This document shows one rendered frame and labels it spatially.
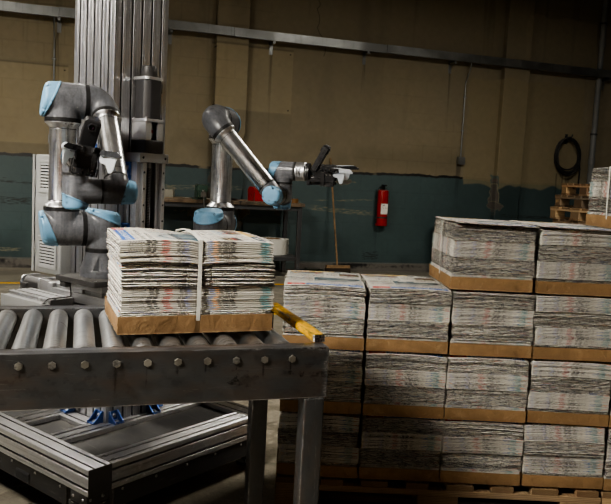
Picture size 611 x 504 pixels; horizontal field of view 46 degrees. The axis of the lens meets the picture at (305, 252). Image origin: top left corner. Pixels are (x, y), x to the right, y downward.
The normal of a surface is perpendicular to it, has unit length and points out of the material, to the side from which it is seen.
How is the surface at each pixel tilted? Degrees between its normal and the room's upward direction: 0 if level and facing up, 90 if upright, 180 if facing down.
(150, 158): 90
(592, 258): 90
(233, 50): 90
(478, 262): 90
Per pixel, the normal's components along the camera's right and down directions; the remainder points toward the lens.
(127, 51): 0.78, 0.11
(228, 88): 0.30, 0.11
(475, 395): -0.01, 0.11
